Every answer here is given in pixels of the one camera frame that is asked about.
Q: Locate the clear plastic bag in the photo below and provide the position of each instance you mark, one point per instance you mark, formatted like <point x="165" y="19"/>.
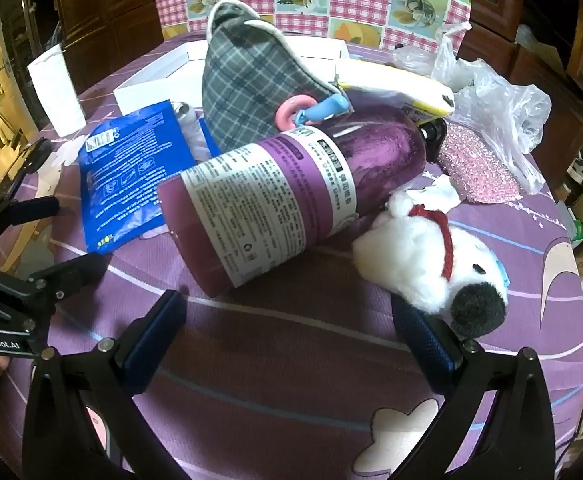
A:
<point x="501" y="105"/>

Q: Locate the pink glitter pouch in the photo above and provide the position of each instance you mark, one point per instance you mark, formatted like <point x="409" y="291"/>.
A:
<point x="476" y="165"/>

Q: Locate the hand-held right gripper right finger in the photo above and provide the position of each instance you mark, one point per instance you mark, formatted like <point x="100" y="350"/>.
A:
<point x="426" y="350"/>

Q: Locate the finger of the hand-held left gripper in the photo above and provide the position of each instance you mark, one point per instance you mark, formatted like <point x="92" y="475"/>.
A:
<point x="31" y="206"/>
<point x="76" y="270"/>

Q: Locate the crumpled white tissue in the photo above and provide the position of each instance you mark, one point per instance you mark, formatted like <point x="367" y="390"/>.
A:
<point x="439" y="192"/>

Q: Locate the dark wooden cabinet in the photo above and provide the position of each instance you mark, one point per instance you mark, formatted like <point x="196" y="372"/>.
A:
<point x="546" y="85"/>
<point x="106" y="20"/>

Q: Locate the purple striped tablecloth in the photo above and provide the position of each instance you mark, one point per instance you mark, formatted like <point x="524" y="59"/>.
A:
<point x="296" y="360"/>

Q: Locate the purple pump bottle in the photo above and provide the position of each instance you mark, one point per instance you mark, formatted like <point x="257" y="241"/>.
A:
<point x="271" y="195"/>

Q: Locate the white plush dog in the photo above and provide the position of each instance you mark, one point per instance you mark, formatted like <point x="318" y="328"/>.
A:
<point x="421" y="260"/>

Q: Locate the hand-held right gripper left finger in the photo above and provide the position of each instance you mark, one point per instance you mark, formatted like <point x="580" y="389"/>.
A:
<point x="156" y="340"/>

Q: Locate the yellow and white packet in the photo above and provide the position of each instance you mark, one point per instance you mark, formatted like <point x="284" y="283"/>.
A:
<point x="396" y="82"/>

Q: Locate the white shallow box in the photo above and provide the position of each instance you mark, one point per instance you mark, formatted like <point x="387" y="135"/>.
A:
<point x="146" y="85"/>

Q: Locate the grey plaid slipper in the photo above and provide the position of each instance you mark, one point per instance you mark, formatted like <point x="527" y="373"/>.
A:
<point x="251" y="80"/>

